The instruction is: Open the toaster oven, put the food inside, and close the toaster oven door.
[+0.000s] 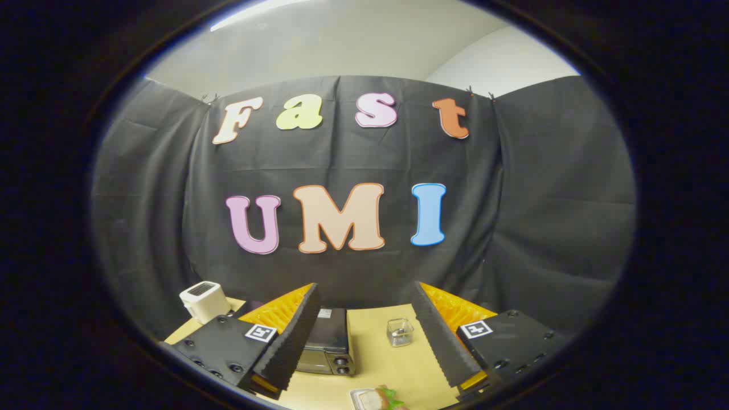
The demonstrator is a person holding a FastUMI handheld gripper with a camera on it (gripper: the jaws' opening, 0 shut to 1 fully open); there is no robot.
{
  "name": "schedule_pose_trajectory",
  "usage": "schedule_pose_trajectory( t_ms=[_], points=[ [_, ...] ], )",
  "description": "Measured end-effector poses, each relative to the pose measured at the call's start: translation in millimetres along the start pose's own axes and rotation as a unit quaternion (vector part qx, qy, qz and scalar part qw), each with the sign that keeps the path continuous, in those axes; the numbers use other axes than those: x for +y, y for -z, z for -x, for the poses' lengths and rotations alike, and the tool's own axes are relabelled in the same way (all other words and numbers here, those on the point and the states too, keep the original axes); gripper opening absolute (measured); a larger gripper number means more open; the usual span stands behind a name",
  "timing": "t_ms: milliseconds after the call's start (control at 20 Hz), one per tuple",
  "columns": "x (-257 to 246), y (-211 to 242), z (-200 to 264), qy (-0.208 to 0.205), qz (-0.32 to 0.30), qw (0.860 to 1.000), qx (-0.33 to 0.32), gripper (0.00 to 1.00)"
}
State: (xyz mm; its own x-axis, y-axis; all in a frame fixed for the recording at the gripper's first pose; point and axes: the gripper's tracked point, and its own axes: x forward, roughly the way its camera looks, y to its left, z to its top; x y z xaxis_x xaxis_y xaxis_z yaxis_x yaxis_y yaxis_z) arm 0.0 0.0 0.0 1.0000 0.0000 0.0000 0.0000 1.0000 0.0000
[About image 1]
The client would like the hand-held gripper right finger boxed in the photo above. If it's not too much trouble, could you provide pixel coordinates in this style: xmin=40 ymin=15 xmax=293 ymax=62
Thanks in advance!
xmin=411 ymin=281 xmax=570 ymax=402

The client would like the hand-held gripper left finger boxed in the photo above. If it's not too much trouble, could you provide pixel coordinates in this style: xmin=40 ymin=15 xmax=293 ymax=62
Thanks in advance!
xmin=162 ymin=283 xmax=321 ymax=400

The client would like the black toaster oven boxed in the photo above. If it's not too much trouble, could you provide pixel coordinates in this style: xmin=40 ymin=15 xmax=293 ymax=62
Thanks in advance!
xmin=231 ymin=301 xmax=357 ymax=376

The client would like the white bread lettuce sandwich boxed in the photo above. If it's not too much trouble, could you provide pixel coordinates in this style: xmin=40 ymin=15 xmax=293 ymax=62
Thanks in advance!
xmin=359 ymin=385 xmax=408 ymax=410

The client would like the small white toaster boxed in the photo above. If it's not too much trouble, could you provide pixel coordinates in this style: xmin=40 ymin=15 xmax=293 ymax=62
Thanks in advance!
xmin=179 ymin=281 xmax=232 ymax=325

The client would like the clear glass jar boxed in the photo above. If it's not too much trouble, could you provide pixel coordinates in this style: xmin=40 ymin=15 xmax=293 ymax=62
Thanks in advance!
xmin=387 ymin=318 xmax=415 ymax=348

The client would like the white rectangular dish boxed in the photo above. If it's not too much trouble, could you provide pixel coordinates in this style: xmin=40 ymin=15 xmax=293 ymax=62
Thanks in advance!
xmin=349 ymin=388 xmax=394 ymax=410

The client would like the black backdrop cloth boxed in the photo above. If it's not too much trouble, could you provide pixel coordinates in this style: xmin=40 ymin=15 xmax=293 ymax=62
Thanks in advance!
xmin=91 ymin=75 xmax=637 ymax=342

